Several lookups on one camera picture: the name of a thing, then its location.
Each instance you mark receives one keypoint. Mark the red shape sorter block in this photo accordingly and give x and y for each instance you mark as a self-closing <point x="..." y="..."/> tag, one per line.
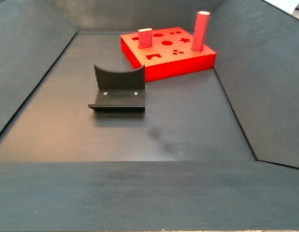
<point x="169" y="57"/>

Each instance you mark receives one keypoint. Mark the black curved fixture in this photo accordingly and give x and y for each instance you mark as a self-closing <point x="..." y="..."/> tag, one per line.
<point x="119" y="90"/>

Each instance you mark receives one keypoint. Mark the red octagonal peg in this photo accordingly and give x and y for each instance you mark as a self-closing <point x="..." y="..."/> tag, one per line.
<point x="199" y="30"/>

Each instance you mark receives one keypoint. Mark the red rectangular peg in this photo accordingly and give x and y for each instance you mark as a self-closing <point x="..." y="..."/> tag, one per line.
<point x="143" y="35"/>

